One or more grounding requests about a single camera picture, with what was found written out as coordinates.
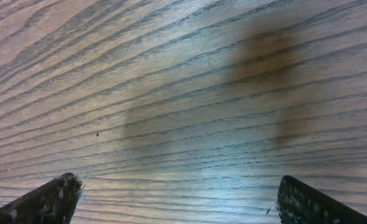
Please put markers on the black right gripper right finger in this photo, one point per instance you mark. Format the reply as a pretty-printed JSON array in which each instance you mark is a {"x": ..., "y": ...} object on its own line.
[{"x": 299, "y": 203}]

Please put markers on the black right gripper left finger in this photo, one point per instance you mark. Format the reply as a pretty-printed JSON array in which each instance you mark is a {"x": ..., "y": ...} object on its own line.
[{"x": 51, "y": 203}]

